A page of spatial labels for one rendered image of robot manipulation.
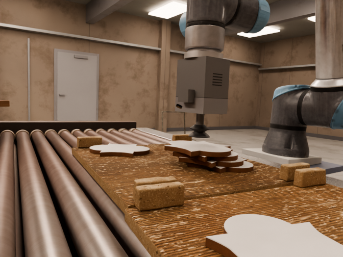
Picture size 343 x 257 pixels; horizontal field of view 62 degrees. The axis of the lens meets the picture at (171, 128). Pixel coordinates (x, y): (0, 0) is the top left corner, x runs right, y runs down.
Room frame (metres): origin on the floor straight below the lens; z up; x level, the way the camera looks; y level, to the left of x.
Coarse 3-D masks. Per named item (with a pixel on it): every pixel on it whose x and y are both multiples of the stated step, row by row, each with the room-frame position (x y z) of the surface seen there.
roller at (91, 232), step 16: (48, 144) 0.82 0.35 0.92; (48, 160) 0.63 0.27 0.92; (48, 176) 0.54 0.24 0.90; (64, 176) 0.49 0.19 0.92; (64, 192) 0.42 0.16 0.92; (80, 192) 0.42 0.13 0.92; (64, 208) 0.38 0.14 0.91; (80, 208) 0.36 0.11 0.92; (80, 224) 0.32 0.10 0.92; (96, 224) 0.31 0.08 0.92; (80, 240) 0.29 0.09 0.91; (96, 240) 0.28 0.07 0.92; (112, 240) 0.28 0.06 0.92; (80, 256) 0.28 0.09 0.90; (96, 256) 0.25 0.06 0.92; (112, 256) 0.25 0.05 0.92; (128, 256) 0.26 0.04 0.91
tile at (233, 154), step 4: (176, 152) 0.54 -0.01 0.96; (180, 152) 0.54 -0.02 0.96; (232, 152) 0.55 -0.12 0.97; (236, 152) 0.56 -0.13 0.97; (176, 156) 0.54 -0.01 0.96; (180, 156) 0.54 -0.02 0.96; (184, 156) 0.54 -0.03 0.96; (188, 156) 0.53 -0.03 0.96; (196, 156) 0.52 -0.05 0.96; (200, 156) 0.51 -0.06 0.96; (204, 156) 0.51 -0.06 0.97; (228, 156) 0.52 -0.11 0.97; (232, 156) 0.52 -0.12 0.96; (236, 156) 0.53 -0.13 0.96; (200, 160) 0.51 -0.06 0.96; (204, 160) 0.50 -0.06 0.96; (208, 160) 0.51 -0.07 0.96; (212, 160) 0.52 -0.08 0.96; (216, 160) 0.52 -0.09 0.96; (220, 160) 0.51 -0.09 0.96; (224, 160) 0.51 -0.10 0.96; (228, 160) 0.52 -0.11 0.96; (232, 160) 0.52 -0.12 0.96
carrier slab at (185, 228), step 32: (256, 192) 0.40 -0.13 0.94; (288, 192) 0.41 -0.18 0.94; (320, 192) 0.42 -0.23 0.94; (128, 224) 0.31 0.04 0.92; (160, 224) 0.28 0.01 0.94; (192, 224) 0.29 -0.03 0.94; (320, 224) 0.30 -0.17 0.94; (160, 256) 0.23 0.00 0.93; (192, 256) 0.23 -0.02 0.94; (224, 256) 0.23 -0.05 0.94
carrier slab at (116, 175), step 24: (168, 144) 0.80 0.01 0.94; (96, 168) 0.50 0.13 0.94; (120, 168) 0.51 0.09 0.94; (144, 168) 0.51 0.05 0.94; (168, 168) 0.52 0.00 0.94; (192, 168) 0.53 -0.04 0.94; (264, 168) 0.56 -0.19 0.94; (120, 192) 0.38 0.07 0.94; (192, 192) 0.39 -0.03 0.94; (216, 192) 0.40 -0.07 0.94; (240, 192) 0.42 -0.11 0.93
